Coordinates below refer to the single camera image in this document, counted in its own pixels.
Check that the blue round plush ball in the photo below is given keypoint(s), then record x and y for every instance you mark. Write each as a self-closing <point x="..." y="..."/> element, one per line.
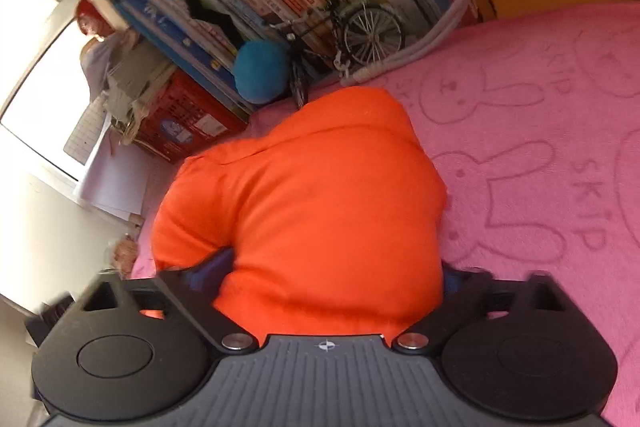
<point x="262" y="72"/>

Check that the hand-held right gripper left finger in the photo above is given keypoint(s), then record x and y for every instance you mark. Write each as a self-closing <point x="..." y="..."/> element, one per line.
<point x="210" y="269"/>

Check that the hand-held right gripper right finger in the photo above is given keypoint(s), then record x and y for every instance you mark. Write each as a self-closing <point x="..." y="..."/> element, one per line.
<point x="465" y="292"/>

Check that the black miniature bicycle model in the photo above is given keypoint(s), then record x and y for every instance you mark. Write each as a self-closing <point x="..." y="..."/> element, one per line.
<point x="342" y="34"/>

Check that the white paper sheets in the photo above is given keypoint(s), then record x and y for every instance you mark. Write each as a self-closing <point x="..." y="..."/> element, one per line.
<point x="115" y="177"/>

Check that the brown fuzzy object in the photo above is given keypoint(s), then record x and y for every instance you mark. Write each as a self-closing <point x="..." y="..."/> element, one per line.
<point x="126" y="254"/>

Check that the stack of paper workbooks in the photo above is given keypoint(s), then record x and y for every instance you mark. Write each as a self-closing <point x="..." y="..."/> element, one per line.
<point x="135" y="77"/>

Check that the pink rabbit-print blanket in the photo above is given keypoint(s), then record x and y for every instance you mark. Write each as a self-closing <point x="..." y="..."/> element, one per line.
<point x="525" y="107"/>

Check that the orange puffer jacket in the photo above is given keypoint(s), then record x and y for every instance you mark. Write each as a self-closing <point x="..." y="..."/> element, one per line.
<point x="310" y="187"/>

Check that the red plastic crate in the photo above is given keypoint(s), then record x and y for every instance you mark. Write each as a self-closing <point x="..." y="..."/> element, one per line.
<point x="185" y="117"/>

